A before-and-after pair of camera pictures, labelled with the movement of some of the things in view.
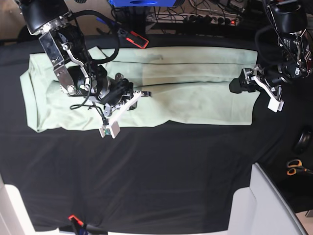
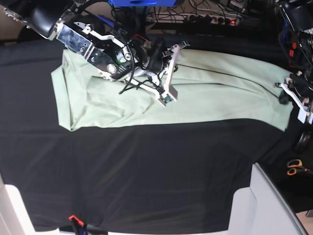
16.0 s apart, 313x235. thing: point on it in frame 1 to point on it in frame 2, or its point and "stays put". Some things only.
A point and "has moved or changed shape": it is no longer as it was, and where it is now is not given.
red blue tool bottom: (81, 229) stays put
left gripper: (110, 89) to (152, 57)
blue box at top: (143, 3) stays put
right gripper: (244, 82) to (303, 87)
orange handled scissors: (295, 165) stays put
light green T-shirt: (188, 86) has moved or changed shape
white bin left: (14, 218) stays put
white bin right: (260, 209) stays put
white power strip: (194, 18) stays put
